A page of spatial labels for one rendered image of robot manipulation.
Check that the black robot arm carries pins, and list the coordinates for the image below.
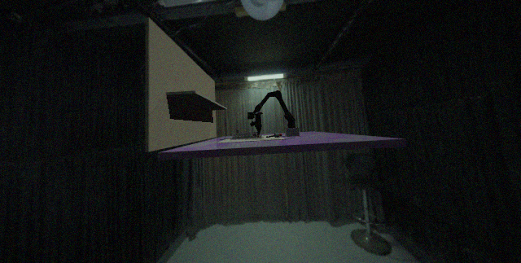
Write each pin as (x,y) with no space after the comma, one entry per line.
(277,94)

